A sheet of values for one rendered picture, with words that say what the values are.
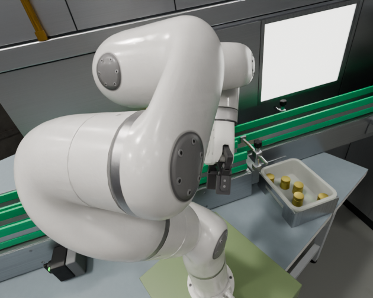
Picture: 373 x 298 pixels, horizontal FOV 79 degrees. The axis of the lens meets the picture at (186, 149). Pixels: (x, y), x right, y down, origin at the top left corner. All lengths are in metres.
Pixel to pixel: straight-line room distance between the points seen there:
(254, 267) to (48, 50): 0.88
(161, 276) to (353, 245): 1.38
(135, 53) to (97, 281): 0.77
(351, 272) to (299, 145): 0.93
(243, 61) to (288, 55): 0.68
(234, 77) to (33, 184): 0.31
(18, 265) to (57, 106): 0.55
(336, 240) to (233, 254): 1.19
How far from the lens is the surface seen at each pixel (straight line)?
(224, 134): 0.50
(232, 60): 0.40
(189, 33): 0.21
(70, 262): 0.86
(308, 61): 1.17
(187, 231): 0.33
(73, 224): 0.25
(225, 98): 0.53
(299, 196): 0.91
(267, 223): 0.89
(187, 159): 0.16
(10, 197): 1.05
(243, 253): 0.74
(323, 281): 1.69
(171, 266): 0.75
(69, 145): 0.19
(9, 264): 1.01
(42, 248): 0.94
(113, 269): 0.89
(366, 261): 1.84
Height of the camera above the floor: 1.48
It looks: 36 degrees down
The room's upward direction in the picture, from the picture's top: 10 degrees counter-clockwise
